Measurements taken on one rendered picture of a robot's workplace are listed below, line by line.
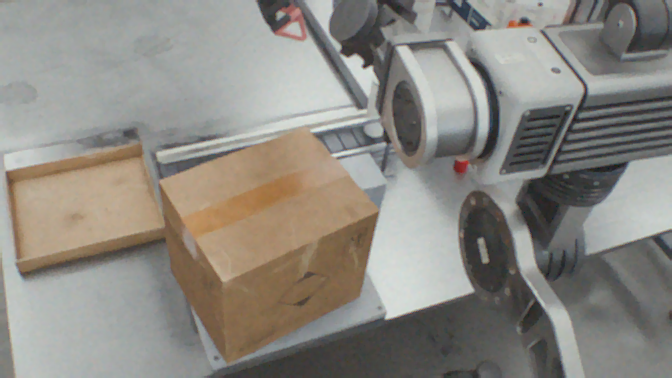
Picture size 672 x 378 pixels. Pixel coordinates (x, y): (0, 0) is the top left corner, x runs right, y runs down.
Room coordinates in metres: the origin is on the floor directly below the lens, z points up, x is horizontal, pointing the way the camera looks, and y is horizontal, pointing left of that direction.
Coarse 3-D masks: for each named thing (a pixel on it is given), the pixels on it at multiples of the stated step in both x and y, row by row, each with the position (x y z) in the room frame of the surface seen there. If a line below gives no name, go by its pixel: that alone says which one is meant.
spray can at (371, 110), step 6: (372, 78) 1.22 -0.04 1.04; (372, 84) 1.21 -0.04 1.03; (372, 90) 1.21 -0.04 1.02; (372, 96) 1.21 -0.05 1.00; (372, 102) 1.20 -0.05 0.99; (372, 108) 1.20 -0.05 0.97; (366, 114) 1.22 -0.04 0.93; (372, 114) 1.20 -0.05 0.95; (366, 126) 1.21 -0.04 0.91; (372, 126) 1.20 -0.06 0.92; (378, 126) 1.20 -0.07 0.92; (366, 132) 1.20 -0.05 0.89; (372, 132) 1.20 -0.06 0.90; (378, 132) 1.20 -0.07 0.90
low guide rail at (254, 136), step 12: (324, 120) 1.20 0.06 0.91; (336, 120) 1.21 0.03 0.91; (348, 120) 1.22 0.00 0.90; (252, 132) 1.12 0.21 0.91; (264, 132) 1.13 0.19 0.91; (276, 132) 1.14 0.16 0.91; (288, 132) 1.15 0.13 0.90; (204, 144) 1.06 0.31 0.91; (216, 144) 1.07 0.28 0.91; (228, 144) 1.08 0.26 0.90; (168, 156) 1.02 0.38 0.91
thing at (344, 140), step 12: (336, 132) 1.20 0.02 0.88; (348, 132) 1.21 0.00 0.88; (360, 132) 1.21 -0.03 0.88; (324, 144) 1.15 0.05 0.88; (336, 144) 1.16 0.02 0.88; (348, 144) 1.16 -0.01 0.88; (360, 144) 1.17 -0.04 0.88; (372, 144) 1.18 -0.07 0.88; (216, 156) 1.06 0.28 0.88; (168, 168) 1.00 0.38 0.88; (180, 168) 1.01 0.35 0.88
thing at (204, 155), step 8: (360, 120) 1.16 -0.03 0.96; (368, 120) 1.17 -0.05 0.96; (376, 120) 1.18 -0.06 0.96; (320, 128) 1.12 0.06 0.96; (328, 128) 1.12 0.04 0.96; (336, 128) 1.13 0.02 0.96; (344, 128) 1.14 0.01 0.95; (272, 136) 1.07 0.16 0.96; (240, 144) 1.03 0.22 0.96; (248, 144) 1.03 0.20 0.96; (256, 144) 1.04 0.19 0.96; (200, 152) 0.99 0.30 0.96; (208, 152) 0.99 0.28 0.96; (216, 152) 1.00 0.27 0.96; (224, 152) 1.00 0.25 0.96; (232, 152) 1.01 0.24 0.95; (168, 160) 0.95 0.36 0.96; (176, 160) 0.96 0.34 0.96; (184, 160) 0.96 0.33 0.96; (192, 160) 0.97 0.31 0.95; (200, 160) 0.98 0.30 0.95
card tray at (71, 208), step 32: (64, 160) 1.00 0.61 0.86; (96, 160) 1.03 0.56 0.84; (128, 160) 1.05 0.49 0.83; (32, 192) 0.92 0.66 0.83; (64, 192) 0.93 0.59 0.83; (96, 192) 0.94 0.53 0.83; (128, 192) 0.96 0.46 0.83; (32, 224) 0.83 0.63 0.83; (64, 224) 0.84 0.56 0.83; (96, 224) 0.86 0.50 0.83; (128, 224) 0.87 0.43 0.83; (160, 224) 0.88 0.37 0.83; (32, 256) 0.75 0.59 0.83; (64, 256) 0.75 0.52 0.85
